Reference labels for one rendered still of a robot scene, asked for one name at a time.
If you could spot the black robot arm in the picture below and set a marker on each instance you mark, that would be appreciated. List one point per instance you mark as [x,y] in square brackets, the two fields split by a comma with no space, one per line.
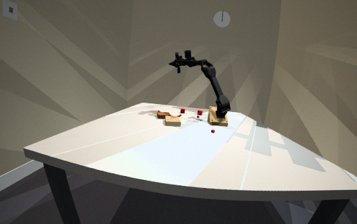
[223,105]

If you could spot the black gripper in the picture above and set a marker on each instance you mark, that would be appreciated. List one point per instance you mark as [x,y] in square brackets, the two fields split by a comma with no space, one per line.
[178,62]

